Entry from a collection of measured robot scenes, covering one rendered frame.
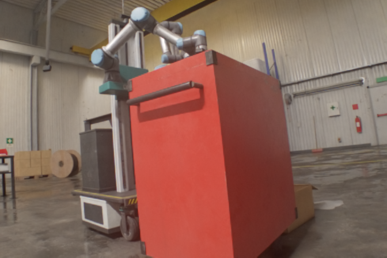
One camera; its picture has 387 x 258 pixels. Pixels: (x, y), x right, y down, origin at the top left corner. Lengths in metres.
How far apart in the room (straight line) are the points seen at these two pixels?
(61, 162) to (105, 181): 7.89
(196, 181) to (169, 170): 0.13
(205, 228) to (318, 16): 11.52
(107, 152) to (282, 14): 11.26
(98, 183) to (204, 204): 1.39
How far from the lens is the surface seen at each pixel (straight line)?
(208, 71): 0.94
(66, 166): 9.98
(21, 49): 13.88
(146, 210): 1.17
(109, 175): 2.26
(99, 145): 2.22
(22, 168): 10.66
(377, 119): 11.01
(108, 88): 1.93
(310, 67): 11.60
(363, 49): 11.47
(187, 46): 1.70
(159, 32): 1.94
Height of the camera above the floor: 0.60
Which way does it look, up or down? 9 degrees up
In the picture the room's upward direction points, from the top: 6 degrees counter-clockwise
